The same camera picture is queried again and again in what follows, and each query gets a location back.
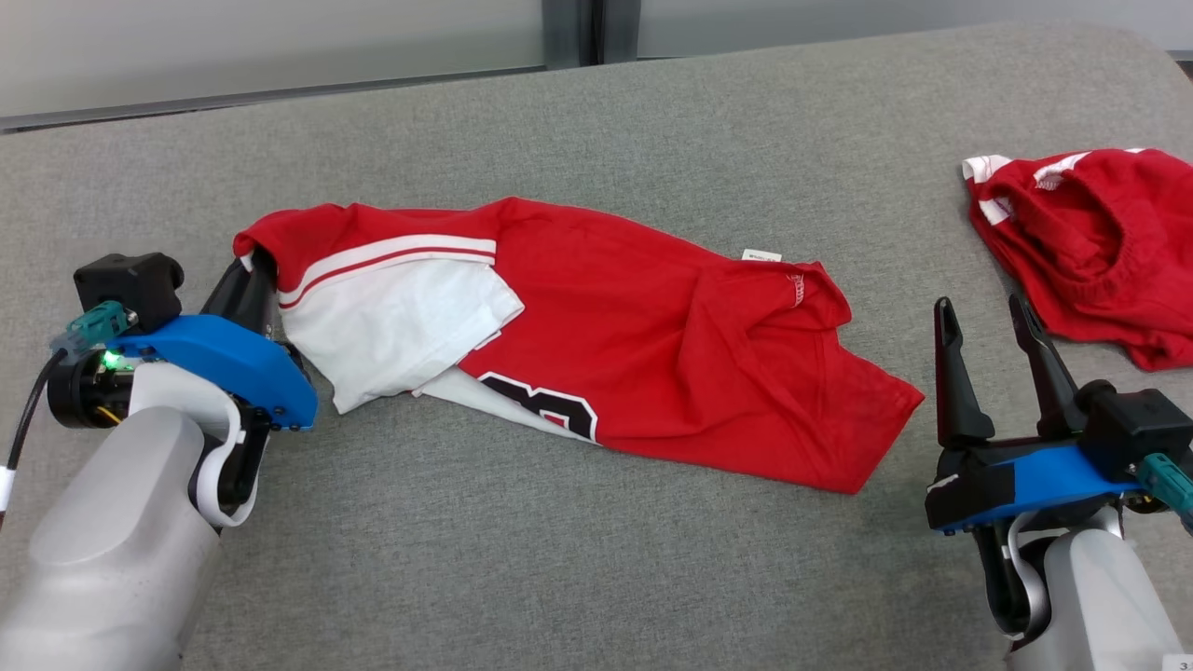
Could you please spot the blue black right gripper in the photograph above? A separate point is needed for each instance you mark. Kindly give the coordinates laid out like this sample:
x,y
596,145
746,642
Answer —
x,y
1025,475

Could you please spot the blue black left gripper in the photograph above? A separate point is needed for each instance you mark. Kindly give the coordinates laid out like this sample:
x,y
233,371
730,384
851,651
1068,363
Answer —
x,y
233,363

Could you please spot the red white jersey shorts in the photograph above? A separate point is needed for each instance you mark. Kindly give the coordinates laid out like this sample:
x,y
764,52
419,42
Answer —
x,y
1100,252

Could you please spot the red white jersey shirt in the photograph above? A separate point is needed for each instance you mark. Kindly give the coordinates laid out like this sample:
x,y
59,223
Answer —
x,y
699,354

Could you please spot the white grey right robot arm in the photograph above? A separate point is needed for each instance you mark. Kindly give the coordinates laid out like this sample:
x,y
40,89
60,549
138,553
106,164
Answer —
x,y
1100,596

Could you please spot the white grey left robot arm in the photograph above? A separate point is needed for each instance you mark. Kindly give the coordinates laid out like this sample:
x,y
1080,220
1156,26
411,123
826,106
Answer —
x,y
102,540

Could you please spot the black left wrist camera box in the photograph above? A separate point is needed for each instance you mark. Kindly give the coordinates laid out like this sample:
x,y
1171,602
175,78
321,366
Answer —
x,y
130,280

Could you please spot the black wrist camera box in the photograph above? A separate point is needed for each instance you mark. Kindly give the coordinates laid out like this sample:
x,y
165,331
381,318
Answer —
x,y
130,280
1132,419

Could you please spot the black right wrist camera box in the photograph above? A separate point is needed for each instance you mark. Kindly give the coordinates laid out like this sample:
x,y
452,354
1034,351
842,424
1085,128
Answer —
x,y
1132,419

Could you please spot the grey vertical wall post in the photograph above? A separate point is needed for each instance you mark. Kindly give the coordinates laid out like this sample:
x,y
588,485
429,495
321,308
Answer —
x,y
587,28

